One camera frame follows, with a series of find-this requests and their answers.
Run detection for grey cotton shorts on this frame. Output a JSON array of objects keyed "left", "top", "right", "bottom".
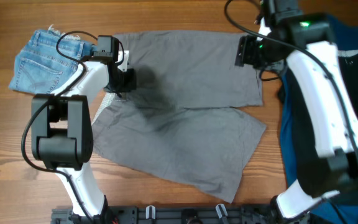
[{"left": 93, "top": 30, "right": 266, "bottom": 203}]

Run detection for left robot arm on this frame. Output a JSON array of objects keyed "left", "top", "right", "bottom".
[{"left": 30, "top": 61, "right": 136, "bottom": 223}]

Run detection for folded blue denim jeans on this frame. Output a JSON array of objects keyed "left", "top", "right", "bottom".
[{"left": 9, "top": 26, "right": 95, "bottom": 94}]

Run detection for blue garment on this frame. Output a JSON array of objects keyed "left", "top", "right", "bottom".
[{"left": 278, "top": 12, "right": 358, "bottom": 224}]

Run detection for black shorts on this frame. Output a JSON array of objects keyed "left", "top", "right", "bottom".
[{"left": 280, "top": 52, "right": 358, "bottom": 198}]

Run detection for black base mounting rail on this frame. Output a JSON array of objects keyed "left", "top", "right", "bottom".
[{"left": 50, "top": 203, "right": 291, "bottom": 224}]

